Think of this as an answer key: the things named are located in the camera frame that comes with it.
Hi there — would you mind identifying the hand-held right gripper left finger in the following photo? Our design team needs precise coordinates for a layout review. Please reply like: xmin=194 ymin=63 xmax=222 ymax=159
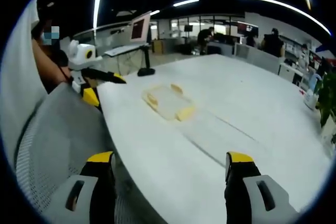
xmin=46 ymin=151 xmax=116 ymax=224

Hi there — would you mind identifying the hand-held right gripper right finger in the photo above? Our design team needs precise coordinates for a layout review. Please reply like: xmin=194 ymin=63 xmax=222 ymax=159
xmin=224 ymin=151 xmax=300 ymax=224

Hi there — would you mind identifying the beige plastic buckle part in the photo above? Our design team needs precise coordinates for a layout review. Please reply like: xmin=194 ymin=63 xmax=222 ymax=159
xmin=146 ymin=93 xmax=159 ymax=110
xmin=170 ymin=83 xmax=184 ymax=95
xmin=175 ymin=106 xmax=196 ymax=122

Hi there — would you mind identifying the black monitor stand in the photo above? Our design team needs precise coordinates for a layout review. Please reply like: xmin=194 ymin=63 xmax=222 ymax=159
xmin=137 ymin=44 xmax=156 ymax=77

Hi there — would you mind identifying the grey mesh office chair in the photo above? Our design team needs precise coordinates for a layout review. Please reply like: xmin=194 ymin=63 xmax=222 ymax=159
xmin=14 ymin=83 xmax=169 ymax=224

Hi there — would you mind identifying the long ceiling light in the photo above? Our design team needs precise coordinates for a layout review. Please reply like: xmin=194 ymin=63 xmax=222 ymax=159
xmin=92 ymin=0 xmax=103 ymax=30
xmin=234 ymin=0 xmax=332 ymax=36
xmin=173 ymin=0 xmax=201 ymax=8

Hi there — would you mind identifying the computer monitor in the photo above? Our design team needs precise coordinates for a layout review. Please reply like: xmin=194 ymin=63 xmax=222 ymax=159
xmin=129 ymin=11 xmax=152 ymax=44

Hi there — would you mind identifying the person's white shirt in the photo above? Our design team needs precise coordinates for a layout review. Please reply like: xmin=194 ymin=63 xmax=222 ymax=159
xmin=0 ymin=0 xmax=51 ymax=162

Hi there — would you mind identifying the clear plastic tray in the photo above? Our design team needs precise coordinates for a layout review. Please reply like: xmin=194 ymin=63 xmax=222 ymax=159
xmin=141 ymin=83 xmax=197 ymax=122

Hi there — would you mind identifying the white plastic bottle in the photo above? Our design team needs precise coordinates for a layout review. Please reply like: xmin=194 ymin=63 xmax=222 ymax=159
xmin=303 ymin=73 xmax=323 ymax=110

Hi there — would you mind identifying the green potted plant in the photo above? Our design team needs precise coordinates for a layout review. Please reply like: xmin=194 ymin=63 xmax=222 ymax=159
xmin=314 ymin=71 xmax=336 ymax=145

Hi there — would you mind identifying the grey desk partition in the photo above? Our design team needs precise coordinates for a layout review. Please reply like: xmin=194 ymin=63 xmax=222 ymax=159
xmin=233 ymin=42 xmax=282 ymax=76

